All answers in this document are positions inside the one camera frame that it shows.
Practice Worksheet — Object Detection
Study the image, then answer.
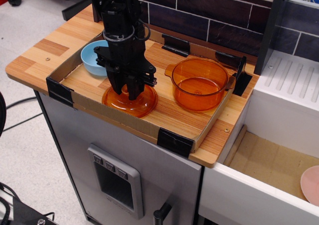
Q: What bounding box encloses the white toy sink unit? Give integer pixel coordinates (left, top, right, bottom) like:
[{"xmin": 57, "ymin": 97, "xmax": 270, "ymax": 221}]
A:
[{"xmin": 198, "ymin": 51, "xmax": 319, "ymax": 225}]

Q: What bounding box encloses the dark shelf upright post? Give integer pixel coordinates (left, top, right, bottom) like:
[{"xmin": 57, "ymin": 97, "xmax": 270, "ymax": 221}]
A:
[{"xmin": 254, "ymin": 0, "xmax": 284, "ymax": 76}]

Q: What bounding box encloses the cardboard fence with black tape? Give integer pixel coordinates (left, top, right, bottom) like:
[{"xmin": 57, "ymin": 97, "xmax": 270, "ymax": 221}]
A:
[{"xmin": 47, "ymin": 31, "xmax": 258, "ymax": 167}]

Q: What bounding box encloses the pink plate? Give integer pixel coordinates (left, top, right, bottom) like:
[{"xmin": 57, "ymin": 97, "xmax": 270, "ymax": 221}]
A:
[{"xmin": 300, "ymin": 165, "xmax": 319, "ymax": 206}]

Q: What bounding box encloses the light blue bowl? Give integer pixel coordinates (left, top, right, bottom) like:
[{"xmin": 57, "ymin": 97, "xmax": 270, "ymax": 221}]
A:
[{"xmin": 80, "ymin": 40, "xmax": 108, "ymax": 77}]

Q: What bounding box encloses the orange transparent pot lid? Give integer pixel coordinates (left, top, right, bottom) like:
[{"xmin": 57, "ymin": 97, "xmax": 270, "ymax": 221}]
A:
[{"xmin": 102, "ymin": 85, "xmax": 158, "ymax": 118}]

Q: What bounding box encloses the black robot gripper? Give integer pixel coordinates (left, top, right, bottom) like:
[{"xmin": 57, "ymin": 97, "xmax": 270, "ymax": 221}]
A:
[{"xmin": 94, "ymin": 35, "xmax": 157, "ymax": 101}]

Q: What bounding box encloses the grey toy dishwasher cabinet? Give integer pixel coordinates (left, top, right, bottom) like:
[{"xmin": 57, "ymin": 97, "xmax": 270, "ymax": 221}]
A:
[{"xmin": 36, "ymin": 93, "xmax": 202, "ymax": 225}]

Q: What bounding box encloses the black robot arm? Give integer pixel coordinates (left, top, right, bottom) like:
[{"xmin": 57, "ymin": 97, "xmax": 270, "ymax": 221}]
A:
[{"xmin": 91, "ymin": 0, "xmax": 157, "ymax": 101}]

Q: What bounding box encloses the black cabinet door handle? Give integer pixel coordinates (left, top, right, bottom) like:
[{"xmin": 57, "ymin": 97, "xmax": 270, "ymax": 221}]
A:
[{"xmin": 153, "ymin": 203, "xmax": 172, "ymax": 225}]

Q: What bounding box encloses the black floor cable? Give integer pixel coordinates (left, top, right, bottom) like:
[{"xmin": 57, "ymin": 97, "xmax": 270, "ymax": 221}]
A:
[{"xmin": 2, "ymin": 97, "xmax": 43, "ymax": 132}]

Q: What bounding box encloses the orange transparent pot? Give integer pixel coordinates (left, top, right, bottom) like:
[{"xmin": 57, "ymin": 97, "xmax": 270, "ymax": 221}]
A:
[{"xmin": 165, "ymin": 58, "xmax": 236, "ymax": 112}]

